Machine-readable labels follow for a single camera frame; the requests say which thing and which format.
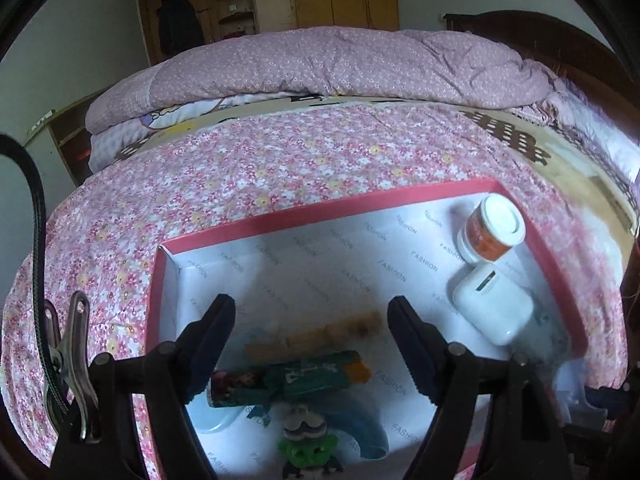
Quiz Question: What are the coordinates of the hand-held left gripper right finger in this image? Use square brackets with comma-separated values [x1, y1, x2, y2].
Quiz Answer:
[386, 296, 576, 480]

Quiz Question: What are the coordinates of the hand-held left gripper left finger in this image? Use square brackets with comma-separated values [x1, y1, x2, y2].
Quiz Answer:
[50, 294, 237, 480]

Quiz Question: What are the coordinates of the blue curved plastic piece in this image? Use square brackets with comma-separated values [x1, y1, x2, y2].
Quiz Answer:
[320, 395, 391, 461]

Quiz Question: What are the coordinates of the white earbud case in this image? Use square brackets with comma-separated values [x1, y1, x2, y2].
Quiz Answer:
[452, 265, 535, 347]

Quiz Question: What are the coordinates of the green printed tube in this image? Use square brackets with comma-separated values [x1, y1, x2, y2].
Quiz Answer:
[207, 350, 372, 411]

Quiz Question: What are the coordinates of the yellow wooden strip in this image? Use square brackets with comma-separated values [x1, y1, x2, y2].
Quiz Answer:
[244, 311, 383, 361]

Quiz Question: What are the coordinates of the green toy figure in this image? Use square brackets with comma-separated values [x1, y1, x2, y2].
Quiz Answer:
[277, 405, 346, 478]

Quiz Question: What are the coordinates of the white bottle with orange label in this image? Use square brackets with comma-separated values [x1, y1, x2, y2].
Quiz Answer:
[457, 194, 527, 265]

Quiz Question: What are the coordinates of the pink white cardboard box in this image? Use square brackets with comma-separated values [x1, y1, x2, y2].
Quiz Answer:
[145, 177, 590, 480]

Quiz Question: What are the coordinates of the pale blue plastic piece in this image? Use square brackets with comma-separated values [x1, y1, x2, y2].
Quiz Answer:
[192, 400, 241, 433]

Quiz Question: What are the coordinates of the metal spring clamp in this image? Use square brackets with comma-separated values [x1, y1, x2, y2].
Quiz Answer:
[42, 291, 103, 443]

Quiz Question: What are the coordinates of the pink floral bedsheet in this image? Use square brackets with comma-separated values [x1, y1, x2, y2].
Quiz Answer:
[0, 102, 628, 480]

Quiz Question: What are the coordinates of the brown printed blanket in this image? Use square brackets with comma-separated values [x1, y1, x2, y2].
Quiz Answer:
[465, 105, 640, 241]

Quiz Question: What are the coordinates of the wooden bedside cabinet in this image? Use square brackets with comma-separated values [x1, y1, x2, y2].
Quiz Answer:
[25, 87, 108, 188]

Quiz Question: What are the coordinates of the pink quilt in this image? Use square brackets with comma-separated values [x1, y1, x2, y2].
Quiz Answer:
[85, 27, 640, 196]

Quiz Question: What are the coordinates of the dark hanging coat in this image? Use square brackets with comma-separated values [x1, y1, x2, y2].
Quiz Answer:
[156, 0, 206, 58]

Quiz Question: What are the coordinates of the dark wooden headboard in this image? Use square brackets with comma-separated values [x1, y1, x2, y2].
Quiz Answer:
[444, 10, 626, 91]

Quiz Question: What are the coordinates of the black cable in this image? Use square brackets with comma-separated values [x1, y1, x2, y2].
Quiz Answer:
[0, 134, 68, 416]

